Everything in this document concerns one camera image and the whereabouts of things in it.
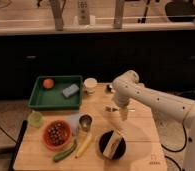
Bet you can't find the silver metal fork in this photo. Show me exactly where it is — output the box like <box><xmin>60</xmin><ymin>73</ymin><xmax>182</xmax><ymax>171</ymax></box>
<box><xmin>105</xmin><ymin>106</ymin><xmax>135</xmax><ymax>112</ymax></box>

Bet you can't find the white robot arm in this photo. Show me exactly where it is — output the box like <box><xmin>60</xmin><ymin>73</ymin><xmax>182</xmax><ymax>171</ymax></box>
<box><xmin>112</xmin><ymin>70</ymin><xmax>195</xmax><ymax>171</ymax></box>

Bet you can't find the tan cardboard box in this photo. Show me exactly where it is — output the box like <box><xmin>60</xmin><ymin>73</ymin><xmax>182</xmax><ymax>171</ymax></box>
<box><xmin>103</xmin><ymin>131</ymin><xmax>122</xmax><ymax>159</ymax></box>

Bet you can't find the small metal cup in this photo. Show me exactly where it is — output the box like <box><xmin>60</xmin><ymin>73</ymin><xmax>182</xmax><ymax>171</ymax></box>
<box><xmin>79</xmin><ymin>115</ymin><xmax>92</xmax><ymax>132</ymax></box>

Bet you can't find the white paper cup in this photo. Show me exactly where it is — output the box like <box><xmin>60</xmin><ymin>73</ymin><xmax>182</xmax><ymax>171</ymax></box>
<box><xmin>84</xmin><ymin>78</ymin><xmax>97</xmax><ymax>93</ymax></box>

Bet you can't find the clear plastic piece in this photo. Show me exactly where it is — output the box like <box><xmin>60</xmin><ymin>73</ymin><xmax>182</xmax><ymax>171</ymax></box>
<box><xmin>67</xmin><ymin>114</ymin><xmax>80</xmax><ymax>136</ymax></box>

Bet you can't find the yellow banana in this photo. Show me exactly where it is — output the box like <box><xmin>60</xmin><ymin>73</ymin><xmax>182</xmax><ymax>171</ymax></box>
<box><xmin>75</xmin><ymin>133</ymin><xmax>92</xmax><ymax>158</ymax></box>

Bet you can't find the grey blue sponge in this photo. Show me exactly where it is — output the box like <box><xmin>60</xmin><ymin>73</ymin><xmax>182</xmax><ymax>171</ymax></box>
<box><xmin>62</xmin><ymin>84</ymin><xmax>79</xmax><ymax>98</ymax></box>

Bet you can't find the orange bowl with beans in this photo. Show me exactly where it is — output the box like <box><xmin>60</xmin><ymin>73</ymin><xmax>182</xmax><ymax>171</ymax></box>
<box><xmin>42</xmin><ymin>120</ymin><xmax>72</xmax><ymax>151</ymax></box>

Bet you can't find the green plastic tray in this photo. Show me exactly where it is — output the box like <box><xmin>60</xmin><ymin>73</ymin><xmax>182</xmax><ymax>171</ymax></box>
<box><xmin>28</xmin><ymin>75</ymin><xmax>83</xmax><ymax>110</ymax></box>

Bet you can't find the orange fruit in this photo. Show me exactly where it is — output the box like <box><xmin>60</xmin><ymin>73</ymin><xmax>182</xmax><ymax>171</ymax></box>
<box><xmin>43</xmin><ymin>78</ymin><xmax>54</xmax><ymax>89</ymax></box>

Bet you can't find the green cucumber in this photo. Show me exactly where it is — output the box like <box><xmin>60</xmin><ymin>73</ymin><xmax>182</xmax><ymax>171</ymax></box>
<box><xmin>53</xmin><ymin>140</ymin><xmax>77</xmax><ymax>162</ymax></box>

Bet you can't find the green plastic cup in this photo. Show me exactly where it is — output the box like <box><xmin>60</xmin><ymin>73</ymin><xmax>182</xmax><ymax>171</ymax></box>
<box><xmin>27</xmin><ymin>111</ymin><xmax>43</xmax><ymax>128</ymax></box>

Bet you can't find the black cable right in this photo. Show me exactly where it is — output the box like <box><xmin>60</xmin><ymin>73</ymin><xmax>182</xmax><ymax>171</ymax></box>
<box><xmin>160</xmin><ymin>124</ymin><xmax>189</xmax><ymax>171</ymax></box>

